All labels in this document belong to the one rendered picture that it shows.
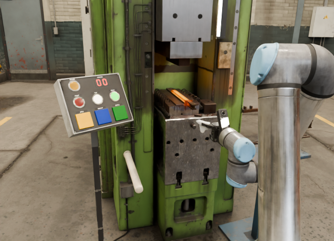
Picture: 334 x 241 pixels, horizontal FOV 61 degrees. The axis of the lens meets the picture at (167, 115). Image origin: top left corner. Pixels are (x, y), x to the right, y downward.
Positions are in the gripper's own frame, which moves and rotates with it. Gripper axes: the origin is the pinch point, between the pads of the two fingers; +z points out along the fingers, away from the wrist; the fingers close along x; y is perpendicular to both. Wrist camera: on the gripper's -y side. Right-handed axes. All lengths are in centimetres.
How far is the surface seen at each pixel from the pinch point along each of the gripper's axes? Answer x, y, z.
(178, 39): -8, -38, 33
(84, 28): -58, -32, 581
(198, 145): 6.0, 27.4, 26.9
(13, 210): -125, 100, 93
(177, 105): -6.8, 1.9, 33.0
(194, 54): 2.4, -28.8, 33.0
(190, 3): -1, -57, 33
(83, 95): -62, -12, 16
